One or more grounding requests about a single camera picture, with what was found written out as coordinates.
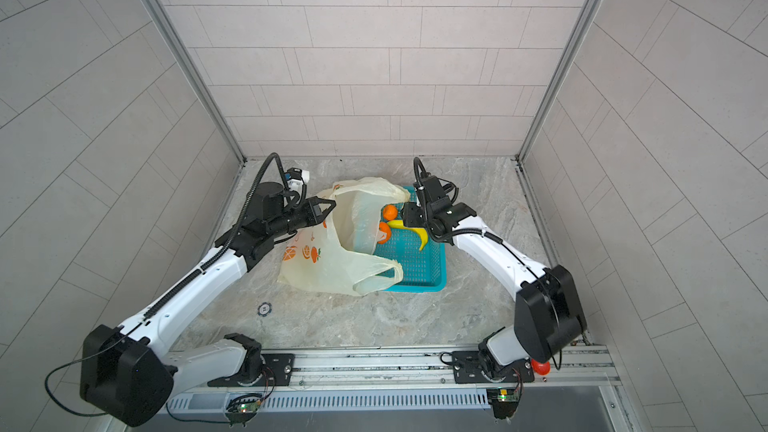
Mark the cream printed plastic bag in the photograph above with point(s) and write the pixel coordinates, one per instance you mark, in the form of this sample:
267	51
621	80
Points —
337	256

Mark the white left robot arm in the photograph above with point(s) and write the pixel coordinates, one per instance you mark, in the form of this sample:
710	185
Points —
129	371

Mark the yellow banana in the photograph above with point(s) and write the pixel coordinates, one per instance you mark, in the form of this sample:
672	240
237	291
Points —
420	232

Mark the aluminium corner post right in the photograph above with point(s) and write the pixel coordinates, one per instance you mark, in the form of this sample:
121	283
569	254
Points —
584	20

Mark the right green circuit board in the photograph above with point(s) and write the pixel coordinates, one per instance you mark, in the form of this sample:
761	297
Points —
504	402

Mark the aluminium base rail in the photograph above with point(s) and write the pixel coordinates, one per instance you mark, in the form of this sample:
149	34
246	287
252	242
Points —
396	379

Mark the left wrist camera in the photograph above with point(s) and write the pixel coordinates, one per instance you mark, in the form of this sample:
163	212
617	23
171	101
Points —
297	179

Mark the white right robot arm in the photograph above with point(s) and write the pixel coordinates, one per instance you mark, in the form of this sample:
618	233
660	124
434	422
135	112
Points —
548	311

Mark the red emergency stop button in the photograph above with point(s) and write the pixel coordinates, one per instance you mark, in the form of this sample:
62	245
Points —
541	368

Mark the left green circuit board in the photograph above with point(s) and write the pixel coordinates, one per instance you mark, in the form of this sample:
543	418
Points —
242	409

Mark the teal plastic basket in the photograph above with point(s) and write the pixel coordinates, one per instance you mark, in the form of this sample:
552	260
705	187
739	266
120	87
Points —
423	271

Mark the orange tangerine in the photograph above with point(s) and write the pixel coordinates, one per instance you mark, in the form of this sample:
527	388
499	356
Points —
389	212
384	233

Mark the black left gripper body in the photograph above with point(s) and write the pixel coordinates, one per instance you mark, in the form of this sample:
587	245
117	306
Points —
292	219

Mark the green circuit board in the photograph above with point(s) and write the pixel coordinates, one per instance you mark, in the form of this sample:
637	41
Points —
242	409
504	402

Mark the aluminium corner post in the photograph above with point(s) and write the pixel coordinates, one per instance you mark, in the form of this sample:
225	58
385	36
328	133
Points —
584	20
191	72

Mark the aluminium corner post left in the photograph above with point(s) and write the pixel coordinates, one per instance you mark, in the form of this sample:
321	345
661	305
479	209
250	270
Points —
191	72

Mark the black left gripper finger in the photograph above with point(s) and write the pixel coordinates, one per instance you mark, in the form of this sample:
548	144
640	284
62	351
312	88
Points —
321	203
316	216

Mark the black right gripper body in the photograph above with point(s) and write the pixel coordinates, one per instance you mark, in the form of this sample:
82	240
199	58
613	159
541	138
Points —
416	215

